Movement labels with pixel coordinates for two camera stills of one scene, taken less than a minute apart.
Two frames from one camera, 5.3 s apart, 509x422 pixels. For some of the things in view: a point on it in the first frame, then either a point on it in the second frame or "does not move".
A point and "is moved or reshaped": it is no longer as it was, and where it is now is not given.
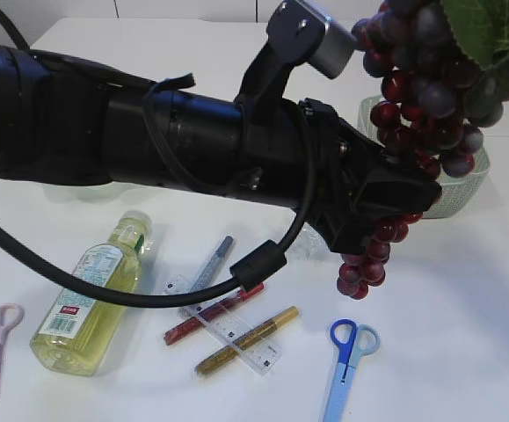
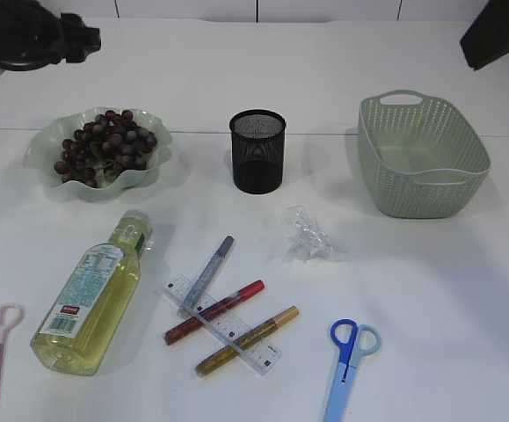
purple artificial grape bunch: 445,69 is moved or reshaped
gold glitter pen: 272,324 does not move
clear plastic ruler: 248,345 does not move
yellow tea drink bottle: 80,327 does not move
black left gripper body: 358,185 -> 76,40
